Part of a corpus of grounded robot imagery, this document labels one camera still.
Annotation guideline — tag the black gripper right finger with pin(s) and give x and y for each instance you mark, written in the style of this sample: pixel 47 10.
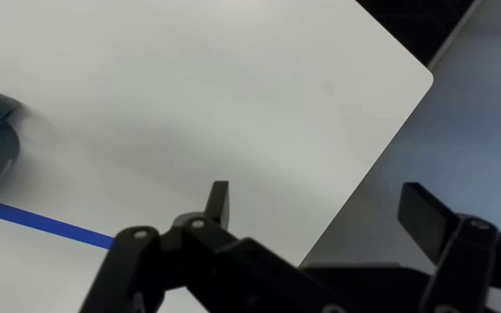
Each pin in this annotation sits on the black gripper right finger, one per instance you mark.
pixel 465 252

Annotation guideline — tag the blue tape line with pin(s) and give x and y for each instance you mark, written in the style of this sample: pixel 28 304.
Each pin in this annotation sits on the blue tape line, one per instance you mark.
pixel 59 229

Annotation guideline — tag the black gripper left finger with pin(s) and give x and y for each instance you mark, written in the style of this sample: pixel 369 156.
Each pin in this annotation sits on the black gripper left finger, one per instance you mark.
pixel 197 253

